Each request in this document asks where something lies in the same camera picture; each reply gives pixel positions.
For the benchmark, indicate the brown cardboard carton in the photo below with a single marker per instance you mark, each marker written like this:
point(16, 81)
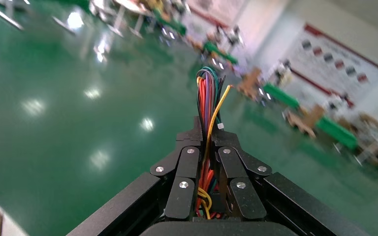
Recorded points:
point(304, 120)
point(250, 84)

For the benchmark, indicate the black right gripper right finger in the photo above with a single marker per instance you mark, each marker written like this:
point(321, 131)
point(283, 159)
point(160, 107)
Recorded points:
point(238, 176)

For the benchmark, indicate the white wall poster board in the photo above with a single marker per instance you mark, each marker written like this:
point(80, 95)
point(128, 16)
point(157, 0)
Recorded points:
point(335, 65)

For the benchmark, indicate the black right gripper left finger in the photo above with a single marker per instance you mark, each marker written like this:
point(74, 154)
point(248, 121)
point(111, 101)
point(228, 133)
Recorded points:
point(182, 176)

